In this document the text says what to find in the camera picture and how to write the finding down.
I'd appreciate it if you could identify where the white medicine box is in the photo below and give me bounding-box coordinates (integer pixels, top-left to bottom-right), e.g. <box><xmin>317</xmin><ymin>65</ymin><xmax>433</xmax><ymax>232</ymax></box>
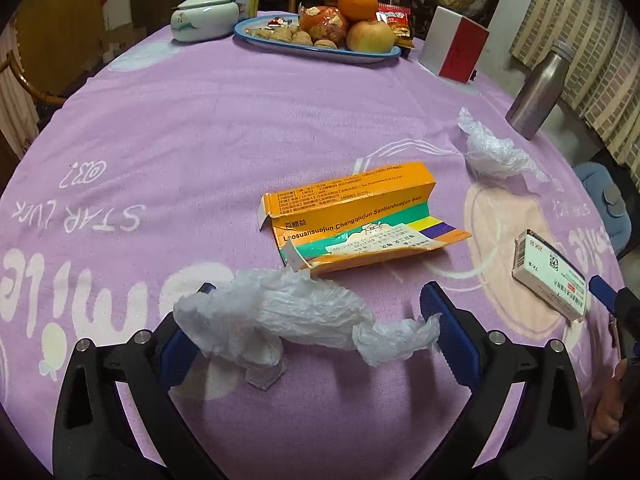
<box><xmin>511</xmin><ymin>228</ymin><xmax>587</xmax><ymax>322</ymax></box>

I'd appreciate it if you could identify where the yellow apple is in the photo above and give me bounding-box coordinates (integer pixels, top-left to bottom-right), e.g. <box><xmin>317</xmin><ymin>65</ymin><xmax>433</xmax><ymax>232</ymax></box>
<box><xmin>346</xmin><ymin>19</ymin><xmax>396</xmax><ymax>54</ymax></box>

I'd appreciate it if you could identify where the white plastic bag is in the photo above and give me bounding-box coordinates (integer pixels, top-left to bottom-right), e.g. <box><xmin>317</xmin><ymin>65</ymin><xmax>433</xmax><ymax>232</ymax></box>
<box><xmin>172</xmin><ymin>267</ymin><xmax>443</xmax><ymax>391</ymax></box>

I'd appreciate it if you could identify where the wooden chair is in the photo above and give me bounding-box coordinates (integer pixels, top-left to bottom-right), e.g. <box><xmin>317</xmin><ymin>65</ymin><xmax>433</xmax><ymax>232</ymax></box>
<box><xmin>0</xmin><ymin>52</ymin><xmax>66</xmax><ymax>111</ymax></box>

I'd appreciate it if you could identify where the blue oval plate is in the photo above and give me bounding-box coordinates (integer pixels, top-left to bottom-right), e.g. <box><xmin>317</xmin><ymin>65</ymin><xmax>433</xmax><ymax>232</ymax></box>
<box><xmin>234</xmin><ymin>14</ymin><xmax>403</xmax><ymax>64</ymax></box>

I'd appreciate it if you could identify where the stainless steel bottle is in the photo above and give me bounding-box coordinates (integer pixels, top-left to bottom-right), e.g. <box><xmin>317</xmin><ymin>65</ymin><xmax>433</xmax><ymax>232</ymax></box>
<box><xmin>505</xmin><ymin>40</ymin><xmax>576</xmax><ymax>141</ymax></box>

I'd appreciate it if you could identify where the orange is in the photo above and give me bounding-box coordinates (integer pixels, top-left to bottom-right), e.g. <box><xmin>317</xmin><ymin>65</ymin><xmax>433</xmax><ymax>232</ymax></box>
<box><xmin>337</xmin><ymin>0</ymin><xmax>379</xmax><ymax>22</ymax></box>

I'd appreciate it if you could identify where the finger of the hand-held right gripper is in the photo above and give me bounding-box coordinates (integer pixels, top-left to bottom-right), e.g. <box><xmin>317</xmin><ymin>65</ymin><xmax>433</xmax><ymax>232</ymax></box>
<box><xmin>588</xmin><ymin>275</ymin><xmax>623</xmax><ymax>316</ymax></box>

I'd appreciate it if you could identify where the white ceramic lidded pot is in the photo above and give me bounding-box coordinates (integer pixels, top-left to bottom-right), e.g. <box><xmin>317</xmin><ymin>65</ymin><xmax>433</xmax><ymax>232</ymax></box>
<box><xmin>170</xmin><ymin>0</ymin><xmax>242</xmax><ymax>43</ymax></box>

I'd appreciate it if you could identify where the orange medicine box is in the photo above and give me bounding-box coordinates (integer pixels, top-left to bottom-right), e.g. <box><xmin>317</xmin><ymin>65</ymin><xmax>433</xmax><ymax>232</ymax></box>
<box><xmin>259</xmin><ymin>161</ymin><xmax>473</xmax><ymax>277</ymax></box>

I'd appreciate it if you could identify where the red and white box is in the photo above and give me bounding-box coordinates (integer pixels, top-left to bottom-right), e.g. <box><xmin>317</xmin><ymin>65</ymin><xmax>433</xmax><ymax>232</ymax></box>
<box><xmin>417</xmin><ymin>6</ymin><xmax>491</xmax><ymax>83</ymax></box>

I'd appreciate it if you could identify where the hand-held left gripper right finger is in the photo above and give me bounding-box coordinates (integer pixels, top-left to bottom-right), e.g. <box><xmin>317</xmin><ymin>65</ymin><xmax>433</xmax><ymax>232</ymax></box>
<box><xmin>419</xmin><ymin>281</ymin><xmax>587</xmax><ymax>480</ymax></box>

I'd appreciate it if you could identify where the floral cream curtain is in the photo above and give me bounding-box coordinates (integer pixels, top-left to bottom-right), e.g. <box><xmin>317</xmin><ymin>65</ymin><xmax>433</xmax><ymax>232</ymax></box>
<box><xmin>0</xmin><ymin>30</ymin><xmax>41</xmax><ymax>158</ymax></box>

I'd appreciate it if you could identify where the red fruit in clear wrap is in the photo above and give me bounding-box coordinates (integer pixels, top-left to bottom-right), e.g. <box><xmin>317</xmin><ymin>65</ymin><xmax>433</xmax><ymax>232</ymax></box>
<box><xmin>299</xmin><ymin>5</ymin><xmax>348</xmax><ymax>47</ymax></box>

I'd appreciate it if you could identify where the clear crumpled plastic bag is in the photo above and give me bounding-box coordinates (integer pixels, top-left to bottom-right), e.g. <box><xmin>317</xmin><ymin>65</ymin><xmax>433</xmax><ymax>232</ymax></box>
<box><xmin>457</xmin><ymin>107</ymin><xmax>551</xmax><ymax>183</ymax></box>

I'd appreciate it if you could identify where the pile of walnuts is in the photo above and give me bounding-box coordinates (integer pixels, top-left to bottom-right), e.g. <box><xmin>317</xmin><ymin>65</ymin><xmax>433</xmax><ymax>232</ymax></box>
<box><xmin>250</xmin><ymin>24</ymin><xmax>341</xmax><ymax>51</ymax></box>

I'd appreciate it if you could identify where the checkered window curtain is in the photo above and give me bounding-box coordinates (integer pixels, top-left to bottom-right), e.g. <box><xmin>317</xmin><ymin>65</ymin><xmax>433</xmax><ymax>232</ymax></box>
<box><xmin>510</xmin><ymin>0</ymin><xmax>640</xmax><ymax>171</ymax></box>

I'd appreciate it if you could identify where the red snack packet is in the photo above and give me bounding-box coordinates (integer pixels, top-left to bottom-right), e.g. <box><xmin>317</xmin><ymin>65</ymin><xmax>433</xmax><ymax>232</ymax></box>
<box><xmin>376</xmin><ymin>2</ymin><xmax>417</xmax><ymax>48</ymax></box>

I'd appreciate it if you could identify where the person's right hand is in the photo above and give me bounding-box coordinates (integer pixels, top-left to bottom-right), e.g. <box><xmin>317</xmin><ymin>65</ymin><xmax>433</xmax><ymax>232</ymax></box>
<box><xmin>590</xmin><ymin>357</ymin><xmax>633</xmax><ymax>441</ymax></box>

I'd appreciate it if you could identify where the blue padded chair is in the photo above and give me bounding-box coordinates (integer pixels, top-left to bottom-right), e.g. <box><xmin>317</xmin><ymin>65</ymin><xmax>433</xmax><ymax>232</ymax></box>
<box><xmin>572</xmin><ymin>162</ymin><xmax>628</xmax><ymax>261</ymax></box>

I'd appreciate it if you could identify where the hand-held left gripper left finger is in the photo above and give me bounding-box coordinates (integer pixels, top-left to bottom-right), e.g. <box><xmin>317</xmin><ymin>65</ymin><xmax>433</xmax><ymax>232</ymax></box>
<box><xmin>52</xmin><ymin>282</ymin><xmax>221</xmax><ymax>480</ymax></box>

